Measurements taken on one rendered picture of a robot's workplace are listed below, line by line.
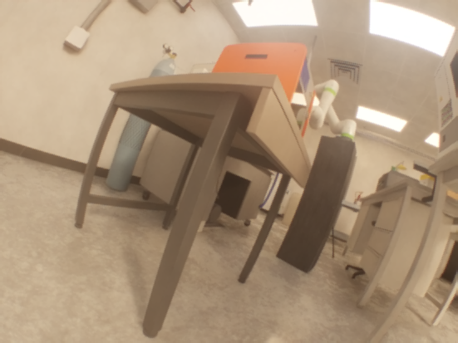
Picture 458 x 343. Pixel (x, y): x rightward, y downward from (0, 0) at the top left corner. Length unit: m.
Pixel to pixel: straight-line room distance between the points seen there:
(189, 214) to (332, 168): 1.41
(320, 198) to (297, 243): 0.42
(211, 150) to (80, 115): 1.73
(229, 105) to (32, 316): 0.72
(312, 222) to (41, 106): 2.51
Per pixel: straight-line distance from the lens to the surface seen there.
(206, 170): 0.37
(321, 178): 1.65
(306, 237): 1.63
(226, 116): 0.39
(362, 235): 2.53
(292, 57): 0.83
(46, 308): 0.65
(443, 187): 1.04
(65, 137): 2.00
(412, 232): 1.56
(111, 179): 1.88
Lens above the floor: 0.51
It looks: 1 degrees up
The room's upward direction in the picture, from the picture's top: 21 degrees clockwise
